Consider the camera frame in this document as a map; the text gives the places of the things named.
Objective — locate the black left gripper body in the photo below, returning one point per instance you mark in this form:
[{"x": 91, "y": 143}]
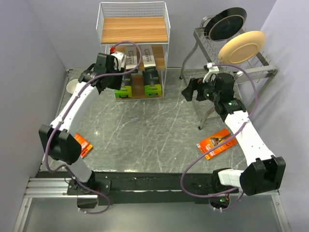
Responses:
[{"x": 115, "y": 82}]

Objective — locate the metal dish rack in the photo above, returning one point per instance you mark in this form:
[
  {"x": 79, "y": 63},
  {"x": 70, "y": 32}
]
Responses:
[{"x": 257, "y": 67}]

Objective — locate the white Harry's box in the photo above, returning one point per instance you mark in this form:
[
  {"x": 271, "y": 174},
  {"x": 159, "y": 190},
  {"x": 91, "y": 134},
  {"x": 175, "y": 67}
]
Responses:
[
  {"x": 148, "y": 58},
  {"x": 131, "y": 57}
]

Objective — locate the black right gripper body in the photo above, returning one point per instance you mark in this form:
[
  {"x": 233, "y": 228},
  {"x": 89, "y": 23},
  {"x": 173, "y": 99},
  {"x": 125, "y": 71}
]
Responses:
[{"x": 206, "y": 90}]

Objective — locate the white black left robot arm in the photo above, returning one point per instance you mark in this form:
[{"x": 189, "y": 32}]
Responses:
[{"x": 58, "y": 138}]

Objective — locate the orange gillette pack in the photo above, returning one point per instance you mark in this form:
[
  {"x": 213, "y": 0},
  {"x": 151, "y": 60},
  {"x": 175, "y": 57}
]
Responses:
[
  {"x": 85, "y": 145},
  {"x": 216, "y": 144}
]

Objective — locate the red floral ceramic bowl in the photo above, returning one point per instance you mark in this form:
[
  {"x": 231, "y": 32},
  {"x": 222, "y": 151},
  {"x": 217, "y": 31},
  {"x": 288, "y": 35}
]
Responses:
[{"x": 71, "y": 86}]

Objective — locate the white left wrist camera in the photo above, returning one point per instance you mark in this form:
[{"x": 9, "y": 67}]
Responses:
[{"x": 119, "y": 59}]

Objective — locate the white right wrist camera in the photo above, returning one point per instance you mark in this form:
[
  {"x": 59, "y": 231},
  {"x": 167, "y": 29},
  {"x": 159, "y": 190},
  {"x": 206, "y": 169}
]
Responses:
[{"x": 211, "y": 69}]

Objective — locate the beige plate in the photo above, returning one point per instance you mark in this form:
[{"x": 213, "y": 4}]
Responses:
[{"x": 242, "y": 48}]

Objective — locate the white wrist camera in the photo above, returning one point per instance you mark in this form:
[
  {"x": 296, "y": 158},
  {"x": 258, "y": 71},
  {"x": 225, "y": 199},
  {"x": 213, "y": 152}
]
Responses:
[
  {"x": 211, "y": 69},
  {"x": 119, "y": 59}
]

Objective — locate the white wire wooden shelf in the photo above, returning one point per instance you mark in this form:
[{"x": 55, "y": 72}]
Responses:
[{"x": 122, "y": 24}]

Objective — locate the black plate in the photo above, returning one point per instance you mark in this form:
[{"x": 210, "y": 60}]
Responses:
[{"x": 225, "y": 24}]

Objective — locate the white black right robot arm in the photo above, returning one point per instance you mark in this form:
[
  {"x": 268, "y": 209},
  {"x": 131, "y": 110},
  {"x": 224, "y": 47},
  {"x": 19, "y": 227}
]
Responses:
[{"x": 264, "y": 170}]

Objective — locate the Gillette Labs razor box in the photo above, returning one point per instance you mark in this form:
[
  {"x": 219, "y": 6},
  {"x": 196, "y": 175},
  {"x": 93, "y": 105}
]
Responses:
[
  {"x": 152, "y": 86},
  {"x": 126, "y": 88}
]

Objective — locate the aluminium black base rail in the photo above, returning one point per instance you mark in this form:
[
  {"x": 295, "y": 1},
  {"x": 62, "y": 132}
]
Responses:
[{"x": 107, "y": 188}]

